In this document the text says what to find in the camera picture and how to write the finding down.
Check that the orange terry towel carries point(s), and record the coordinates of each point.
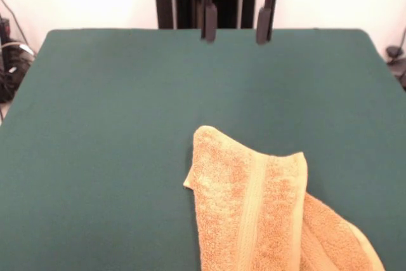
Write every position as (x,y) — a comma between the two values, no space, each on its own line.
(253,204)

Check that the black floor device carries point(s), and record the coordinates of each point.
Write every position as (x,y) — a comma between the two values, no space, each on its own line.
(396,58)

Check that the dark green table cloth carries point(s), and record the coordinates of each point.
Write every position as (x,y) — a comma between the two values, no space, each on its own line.
(95,156)

